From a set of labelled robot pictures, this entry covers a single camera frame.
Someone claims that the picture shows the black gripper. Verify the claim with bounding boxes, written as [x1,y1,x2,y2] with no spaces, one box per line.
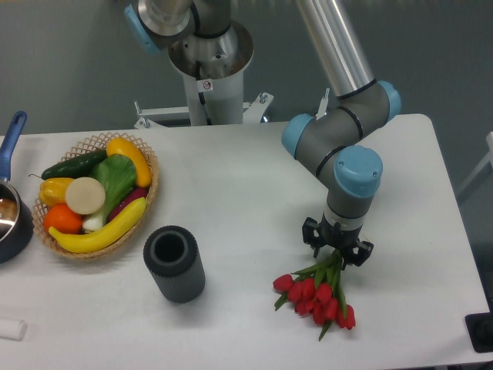
[302,217,374,269]

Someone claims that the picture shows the red tulip bouquet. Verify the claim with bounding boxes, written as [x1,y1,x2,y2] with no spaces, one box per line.
[273,250,356,339]

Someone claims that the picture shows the grey robot arm, blue caps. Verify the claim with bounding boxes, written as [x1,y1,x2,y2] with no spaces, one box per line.
[124,1,401,266]

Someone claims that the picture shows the dark grey ribbed vase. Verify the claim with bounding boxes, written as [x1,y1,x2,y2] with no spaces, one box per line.
[143,225,206,304]

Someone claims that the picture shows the black device at table edge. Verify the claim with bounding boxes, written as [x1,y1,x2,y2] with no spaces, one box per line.
[464,313,492,353]

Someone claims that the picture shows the purple eggplant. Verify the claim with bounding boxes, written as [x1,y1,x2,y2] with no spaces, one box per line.
[107,187,148,222]

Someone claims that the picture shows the green bok choy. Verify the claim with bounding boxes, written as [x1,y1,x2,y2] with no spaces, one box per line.
[82,154,136,233]

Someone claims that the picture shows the yellow squash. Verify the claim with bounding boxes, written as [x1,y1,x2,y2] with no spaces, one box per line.
[106,137,152,187]

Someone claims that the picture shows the beige round disc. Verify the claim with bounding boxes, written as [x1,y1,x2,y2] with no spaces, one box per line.
[65,177,106,215]

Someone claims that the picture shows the yellow banana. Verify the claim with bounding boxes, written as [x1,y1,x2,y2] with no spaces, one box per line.
[49,197,147,254]

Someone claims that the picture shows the green cucumber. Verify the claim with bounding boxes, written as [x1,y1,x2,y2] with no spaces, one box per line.
[29,150,107,180]

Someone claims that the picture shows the orange fruit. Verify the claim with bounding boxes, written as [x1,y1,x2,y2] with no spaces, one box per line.
[43,204,82,234]

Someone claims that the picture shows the yellow bell pepper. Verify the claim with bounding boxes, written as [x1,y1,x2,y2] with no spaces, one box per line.
[39,177,74,207]

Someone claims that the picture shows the white cylinder object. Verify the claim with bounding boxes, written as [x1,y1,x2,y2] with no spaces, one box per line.
[0,317,28,341]

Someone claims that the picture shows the white metal base frame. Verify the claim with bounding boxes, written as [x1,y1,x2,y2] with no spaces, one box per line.
[134,87,330,130]

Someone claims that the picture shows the white frame at right edge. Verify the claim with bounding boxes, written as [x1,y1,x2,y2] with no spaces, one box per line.
[456,132,492,203]

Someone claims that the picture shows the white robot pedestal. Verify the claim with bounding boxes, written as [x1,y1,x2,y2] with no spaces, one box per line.
[169,21,253,126]

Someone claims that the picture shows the dark saucepan with blue handle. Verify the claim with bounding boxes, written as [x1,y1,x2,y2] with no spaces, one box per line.
[1,111,33,264]

